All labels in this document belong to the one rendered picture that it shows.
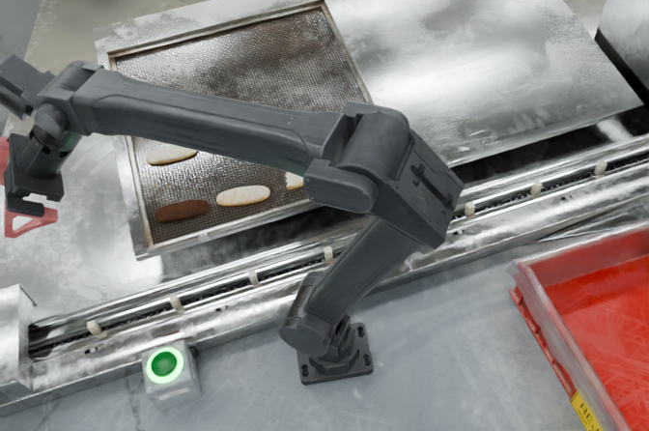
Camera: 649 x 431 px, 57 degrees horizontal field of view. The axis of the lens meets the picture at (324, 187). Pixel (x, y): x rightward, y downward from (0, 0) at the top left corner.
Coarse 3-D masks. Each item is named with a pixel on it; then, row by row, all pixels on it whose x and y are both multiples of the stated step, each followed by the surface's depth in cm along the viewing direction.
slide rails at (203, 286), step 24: (648, 144) 119; (576, 168) 116; (624, 168) 116; (504, 192) 114; (552, 192) 113; (480, 216) 111; (336, 240) 109; (264, 264) 107; (288, 264) 107; (192, 288) 105; (240, 288) 104; (120, 312) 103; (168, 312) 102; (48, 336) 101; (96, 336) 100
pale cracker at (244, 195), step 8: (224, 192) 111; (232, 192) 111; (240, 192) 111; (248, 192) 111; (256, 192) 111; (264, 192) 111; (224, 200) 110; (232, 200) 110; (240, 200) 110; (248, 200) 110; (256, 200) 110
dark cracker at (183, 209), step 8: (192, 200) 110; (200, 200) 110; (160, 208) 110; (168, 208) 109; (176, 208) 109; (184, 208) 109; (192, 208) 109; (200, 208) 109; (208, 208) 110; (160, 216) 109; (168, 216) 108; (176, 216) 108; (184, 216) 109; (192, 216) 109
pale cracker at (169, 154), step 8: (152, 152) 116; (160, 152) 116; (168, 152) 116; (176, 152) 116; (184, 152) 116; (192, 152) 116; (152, 160) 115; (160, 160) 115; (168, 160) 115; (176, 160) 116
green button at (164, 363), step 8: (160, 352) 92; (168, 352) 91; (152, 360) 91; (160, 360) 90; (168, 360) 90; (176, 360) 91; (152, 368) 90; (160, 368) 90; (168, 368) 90; (160, 376) 89
